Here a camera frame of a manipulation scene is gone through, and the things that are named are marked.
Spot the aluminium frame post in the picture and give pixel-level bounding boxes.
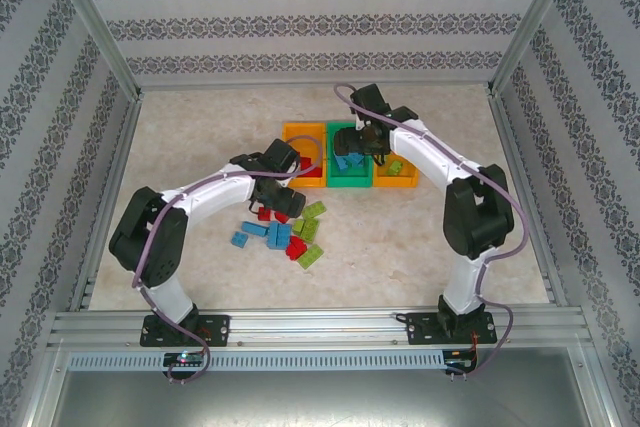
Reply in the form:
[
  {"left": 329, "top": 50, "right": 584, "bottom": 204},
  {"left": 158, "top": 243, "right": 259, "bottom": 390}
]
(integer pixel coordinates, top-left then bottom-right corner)
[
  {"left": 39, "top": 0, "right": 145, "bottom": 101},
  {"left": 487, "top": 0, "right": 585, "bottom": 98}
]

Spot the grey metal sheet panel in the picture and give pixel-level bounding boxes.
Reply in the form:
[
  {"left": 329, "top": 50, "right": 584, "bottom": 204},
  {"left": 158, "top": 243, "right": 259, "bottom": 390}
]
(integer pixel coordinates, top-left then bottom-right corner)
[{"left": 49, "top": 346, "right": 616, "bottom": 427}]

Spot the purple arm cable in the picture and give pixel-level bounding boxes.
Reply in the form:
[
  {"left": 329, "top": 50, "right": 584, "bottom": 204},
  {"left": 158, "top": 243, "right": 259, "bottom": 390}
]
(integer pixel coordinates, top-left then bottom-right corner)
[
  {"left": 130, "top": 134, "right": 325, "bottom": 384},
  {"left": 332, "top": 81, "right": 530, "bottom": 379}
]

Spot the slotted grey cable duct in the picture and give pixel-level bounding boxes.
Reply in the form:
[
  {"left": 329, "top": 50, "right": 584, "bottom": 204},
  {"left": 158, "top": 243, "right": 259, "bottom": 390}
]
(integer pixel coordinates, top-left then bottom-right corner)
[{"left": 67, "top": 350, "right": 446, "bottom": 372}]

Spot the aluminium mounting rail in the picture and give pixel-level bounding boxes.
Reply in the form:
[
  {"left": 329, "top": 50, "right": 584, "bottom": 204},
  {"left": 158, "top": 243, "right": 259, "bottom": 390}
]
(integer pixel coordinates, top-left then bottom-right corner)
[{"left": 49, "top": 309, "right": 586, "bottom": 348}]

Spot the small circuit board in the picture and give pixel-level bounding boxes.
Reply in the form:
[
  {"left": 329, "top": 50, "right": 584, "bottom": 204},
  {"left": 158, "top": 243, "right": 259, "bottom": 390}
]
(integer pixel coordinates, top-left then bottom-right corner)
[
  {"left": 163, "top": 352, "right": 206, "bottom": 367},
  {"left": 444, "top": 349, "right": 477, "bottom": 372}
]

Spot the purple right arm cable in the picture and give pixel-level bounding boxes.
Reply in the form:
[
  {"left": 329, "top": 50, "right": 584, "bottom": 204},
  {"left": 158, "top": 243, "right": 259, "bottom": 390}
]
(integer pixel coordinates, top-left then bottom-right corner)
[{"left": 332, "top": 81, "right": 530, "bottom": 379}]

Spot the yellow plastic bin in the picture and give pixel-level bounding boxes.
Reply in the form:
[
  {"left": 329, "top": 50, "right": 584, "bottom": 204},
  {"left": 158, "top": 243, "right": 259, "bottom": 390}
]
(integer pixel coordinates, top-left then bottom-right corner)
[
  {"left": 282, "top": 120, "right": 326, "bottom": 189},
  {"left": 372, "top": 149, "right": 420, "bottom": 190}
]

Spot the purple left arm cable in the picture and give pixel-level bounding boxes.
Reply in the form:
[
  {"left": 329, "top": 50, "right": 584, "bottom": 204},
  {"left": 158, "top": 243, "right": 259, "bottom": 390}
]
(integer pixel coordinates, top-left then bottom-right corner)
[{"left": 130, "top": 134, "right": 325, "bottom": 384}]

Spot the green plastic bin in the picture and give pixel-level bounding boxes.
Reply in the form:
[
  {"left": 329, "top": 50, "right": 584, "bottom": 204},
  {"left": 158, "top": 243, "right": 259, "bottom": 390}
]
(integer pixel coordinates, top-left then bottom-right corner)
[{"left": 324, "top": 119, "right": 375, "bottom": 189}]

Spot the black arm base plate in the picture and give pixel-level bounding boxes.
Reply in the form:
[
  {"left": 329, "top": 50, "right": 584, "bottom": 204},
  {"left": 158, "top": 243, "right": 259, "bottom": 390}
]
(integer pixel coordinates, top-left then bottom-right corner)
[
  {"left": 405, "top": 311, "right": 497, "bottom": 347},
  {"left": 141, "top": 314, "right": 231, "bottom": 348}
]

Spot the aluminium side rail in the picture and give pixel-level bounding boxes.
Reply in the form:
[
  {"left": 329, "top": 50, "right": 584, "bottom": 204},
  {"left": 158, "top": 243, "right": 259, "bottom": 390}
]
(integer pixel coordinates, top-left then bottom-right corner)
[
  {"left": 67, "top": 94, "right": 144, "bottom": 312},
  {"left": 487, "top": 91, "right": 570, "bottom": 308}
]

